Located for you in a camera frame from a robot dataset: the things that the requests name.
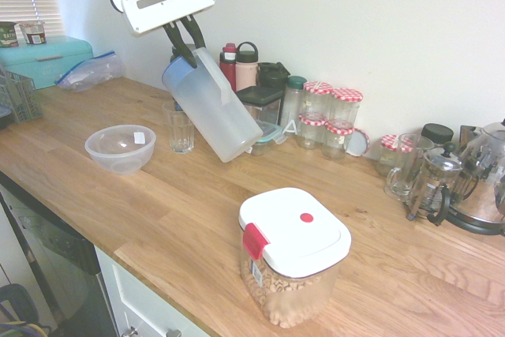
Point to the black shaker bottle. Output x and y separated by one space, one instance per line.
272 74

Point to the clear plastic bowl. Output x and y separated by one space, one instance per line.
118 151

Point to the clear zip bag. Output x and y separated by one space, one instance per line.
90 72

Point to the loose red checkered jar lid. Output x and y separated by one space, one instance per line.
358 143

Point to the white cabinet drawer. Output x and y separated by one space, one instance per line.
138 297

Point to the teal bread box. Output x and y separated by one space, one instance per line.
43 61

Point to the clear bottle with green cap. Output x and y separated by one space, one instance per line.
294 104

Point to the red water bottle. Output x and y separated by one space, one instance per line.
228 70

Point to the white yoghurt cup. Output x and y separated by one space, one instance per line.
33 32

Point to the glass electric kettle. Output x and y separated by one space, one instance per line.
485 179

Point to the square container with black lid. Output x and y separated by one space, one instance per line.
260 96

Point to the glass french press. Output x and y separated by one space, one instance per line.
434 183

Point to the jar with black lid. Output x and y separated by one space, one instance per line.
436 132

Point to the glass food container teal lid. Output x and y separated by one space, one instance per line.
270 135

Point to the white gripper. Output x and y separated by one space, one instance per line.
169 1

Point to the clear drinking glass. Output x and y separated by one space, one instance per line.
180 135

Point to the tall jar red checkered lid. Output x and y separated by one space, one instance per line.
346 106
316 98

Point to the glass beer mug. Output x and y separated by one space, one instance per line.
408 167

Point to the short jar red checkered lid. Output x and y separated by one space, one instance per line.
337 141
388 155
311 132

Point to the black dishwasher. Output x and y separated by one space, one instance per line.
55 254

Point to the green oat cup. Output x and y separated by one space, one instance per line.
8 35

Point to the translucent pitcher with blue lid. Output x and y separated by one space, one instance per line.
215 116

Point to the pink water bottle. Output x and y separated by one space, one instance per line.
246 72

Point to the cereal container with white lid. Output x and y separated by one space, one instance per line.
294 234

